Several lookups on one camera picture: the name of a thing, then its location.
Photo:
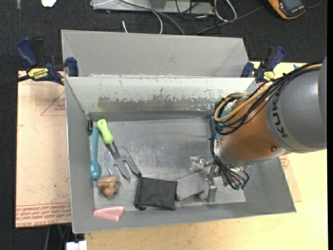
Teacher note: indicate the grey metal bin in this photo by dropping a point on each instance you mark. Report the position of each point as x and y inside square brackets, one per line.
[161, 139]

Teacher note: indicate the black cloth pouch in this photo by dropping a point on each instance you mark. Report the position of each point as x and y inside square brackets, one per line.
[156, 194]

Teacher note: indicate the grey flat block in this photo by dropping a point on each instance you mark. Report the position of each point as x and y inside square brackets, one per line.
[190, 187]

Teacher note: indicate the tan toy animal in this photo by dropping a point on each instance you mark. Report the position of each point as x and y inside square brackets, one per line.
[107, 186]

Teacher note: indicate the teal plastic spoon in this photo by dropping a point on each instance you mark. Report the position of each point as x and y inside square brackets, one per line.
[95, 165]

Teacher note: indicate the pink wedge block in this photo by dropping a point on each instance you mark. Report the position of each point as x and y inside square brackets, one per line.
[110, 213]

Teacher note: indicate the brown cardboard board, red print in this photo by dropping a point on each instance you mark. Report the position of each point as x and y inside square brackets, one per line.
[41, 152]

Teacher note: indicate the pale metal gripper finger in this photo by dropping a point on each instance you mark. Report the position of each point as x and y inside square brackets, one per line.
[212, 191]
[197, 163]

